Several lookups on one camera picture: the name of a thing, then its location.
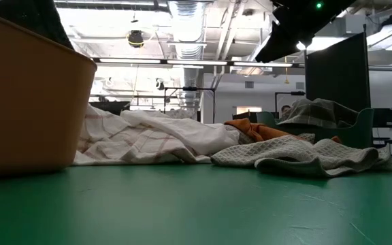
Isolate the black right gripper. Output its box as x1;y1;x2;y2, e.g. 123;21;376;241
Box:
255;0;333;64

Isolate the grey checked towel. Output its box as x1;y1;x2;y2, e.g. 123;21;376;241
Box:
278;98;359;129

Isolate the orange towel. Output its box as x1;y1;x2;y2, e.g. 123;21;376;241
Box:
223;118;343;144

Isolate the plain white towel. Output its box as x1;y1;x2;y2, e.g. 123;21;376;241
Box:
120;109;241;157

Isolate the white towel with red checks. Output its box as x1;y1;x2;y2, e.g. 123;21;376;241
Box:
73;103;214;167

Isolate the orange plastic basket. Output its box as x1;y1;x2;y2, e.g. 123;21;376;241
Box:
0;7;97;175

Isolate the green plastic basket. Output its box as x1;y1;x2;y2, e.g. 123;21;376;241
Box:
256;108;375;149

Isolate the ceiling light strip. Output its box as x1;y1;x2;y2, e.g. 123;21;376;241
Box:
167;60;228;66
99;58;163;65
233;61;294;67

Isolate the black partition panel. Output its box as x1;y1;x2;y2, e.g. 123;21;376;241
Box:
305;24;371;112

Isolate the light grey waffle towel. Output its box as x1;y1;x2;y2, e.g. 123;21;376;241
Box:
210;124;392;179

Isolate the patterned white sheet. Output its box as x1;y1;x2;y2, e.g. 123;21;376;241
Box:
164;108;197;120

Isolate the small black monitor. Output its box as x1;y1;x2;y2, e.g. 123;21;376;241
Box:
372;108;392;129

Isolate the hanging yellow cord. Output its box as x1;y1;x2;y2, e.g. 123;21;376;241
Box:
283;56;291;85

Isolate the black metal frame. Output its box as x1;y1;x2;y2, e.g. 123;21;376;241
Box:
163;86;216;123
274;91;306;113

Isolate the corrugated ventilation duct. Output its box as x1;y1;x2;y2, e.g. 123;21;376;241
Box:
168;0;208;106

